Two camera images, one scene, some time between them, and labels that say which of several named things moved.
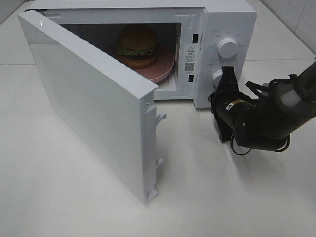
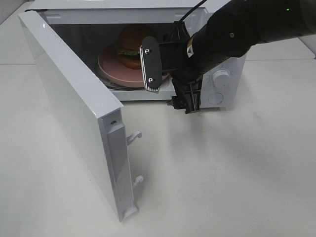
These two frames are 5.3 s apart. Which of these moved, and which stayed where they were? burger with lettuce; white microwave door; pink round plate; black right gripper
Moved: white microwave door; pink round plate; black right gripper
Stayed: burger with lettuce
